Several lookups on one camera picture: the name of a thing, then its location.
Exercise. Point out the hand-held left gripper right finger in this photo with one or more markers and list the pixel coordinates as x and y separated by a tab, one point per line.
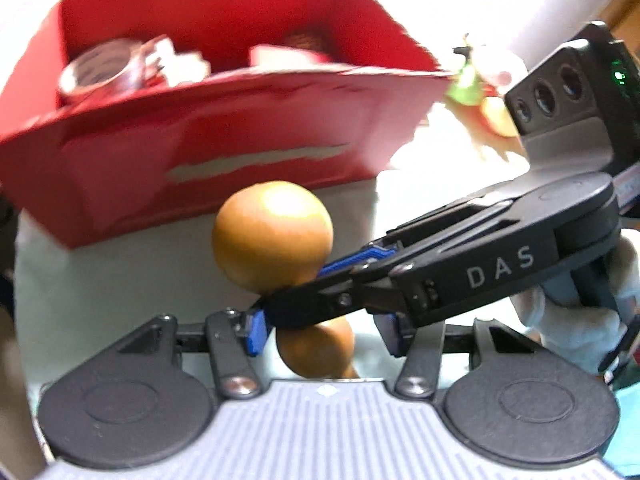
391	336

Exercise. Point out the wooden double ball massager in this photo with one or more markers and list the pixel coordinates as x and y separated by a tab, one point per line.
272	235

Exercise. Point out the green plush toy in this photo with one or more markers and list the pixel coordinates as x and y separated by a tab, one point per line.
467	87

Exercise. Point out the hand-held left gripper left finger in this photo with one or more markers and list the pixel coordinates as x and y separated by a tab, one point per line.
256	334

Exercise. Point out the red and white packet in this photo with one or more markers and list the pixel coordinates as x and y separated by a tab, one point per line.
290	52

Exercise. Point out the red cardboard box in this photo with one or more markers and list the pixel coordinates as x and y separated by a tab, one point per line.
125	170

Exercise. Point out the person's right hand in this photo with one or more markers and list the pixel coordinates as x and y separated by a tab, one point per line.
570	330

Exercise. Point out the white crumpled item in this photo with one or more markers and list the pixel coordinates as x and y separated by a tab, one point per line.
182	62

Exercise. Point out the teal cloth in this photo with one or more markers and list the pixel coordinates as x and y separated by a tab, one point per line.
625	430

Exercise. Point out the silver metal can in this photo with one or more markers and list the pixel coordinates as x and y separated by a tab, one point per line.
100	72

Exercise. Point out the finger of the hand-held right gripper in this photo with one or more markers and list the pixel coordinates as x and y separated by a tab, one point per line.
320	302
360	257

